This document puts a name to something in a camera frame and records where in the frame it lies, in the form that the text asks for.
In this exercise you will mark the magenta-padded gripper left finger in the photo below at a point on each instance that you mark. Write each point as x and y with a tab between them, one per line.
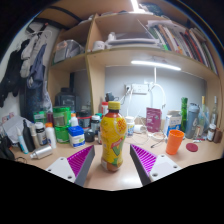
60	168

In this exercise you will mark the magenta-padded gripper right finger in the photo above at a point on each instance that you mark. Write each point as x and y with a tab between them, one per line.
165	166

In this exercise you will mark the yellow drink bottle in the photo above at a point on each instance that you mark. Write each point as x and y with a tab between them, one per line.
113	140

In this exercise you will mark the silver spray can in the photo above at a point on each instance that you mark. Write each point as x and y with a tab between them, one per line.
41	151

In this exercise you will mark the orange plastic cup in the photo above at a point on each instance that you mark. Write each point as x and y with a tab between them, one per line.
174	142

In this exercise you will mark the white bottle with orange cap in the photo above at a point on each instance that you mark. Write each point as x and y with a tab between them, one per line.
51	136

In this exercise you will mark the flat round red coaster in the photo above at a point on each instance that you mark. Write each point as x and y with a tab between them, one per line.
192	147

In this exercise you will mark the white jar with blue lid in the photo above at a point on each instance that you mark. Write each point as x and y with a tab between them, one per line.
77	137

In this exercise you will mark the green plastic container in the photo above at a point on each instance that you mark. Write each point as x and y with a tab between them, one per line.
62	125

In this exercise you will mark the black slim bottle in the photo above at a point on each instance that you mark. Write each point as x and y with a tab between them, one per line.
28	138

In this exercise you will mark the white and blue box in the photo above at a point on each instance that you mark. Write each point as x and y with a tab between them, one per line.
172	122

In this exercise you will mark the magenta carton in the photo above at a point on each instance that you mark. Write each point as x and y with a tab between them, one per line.
153	120

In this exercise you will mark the small white pill jar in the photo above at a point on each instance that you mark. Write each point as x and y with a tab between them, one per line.
130	126

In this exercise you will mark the green glass bottle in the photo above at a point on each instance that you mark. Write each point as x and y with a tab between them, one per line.
184	113

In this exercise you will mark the brown mug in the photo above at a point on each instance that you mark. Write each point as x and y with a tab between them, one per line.
218	136

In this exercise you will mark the clear bottle with yellow cap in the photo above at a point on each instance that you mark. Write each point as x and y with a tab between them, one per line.
202	115

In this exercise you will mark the clear glass bottle white cap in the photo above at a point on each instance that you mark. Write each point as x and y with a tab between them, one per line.
214	111

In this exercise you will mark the red and white container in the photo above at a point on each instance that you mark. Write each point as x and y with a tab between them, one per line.
104	108

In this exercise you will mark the hanging dark clothes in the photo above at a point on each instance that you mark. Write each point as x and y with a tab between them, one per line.
33	76

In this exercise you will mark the white LED light bar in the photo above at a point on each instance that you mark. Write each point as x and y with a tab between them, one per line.
155	65

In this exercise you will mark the ceiling light tube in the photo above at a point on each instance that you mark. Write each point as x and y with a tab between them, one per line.
135	5

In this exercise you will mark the white wall power strip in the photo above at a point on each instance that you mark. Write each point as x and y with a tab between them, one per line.
138	89

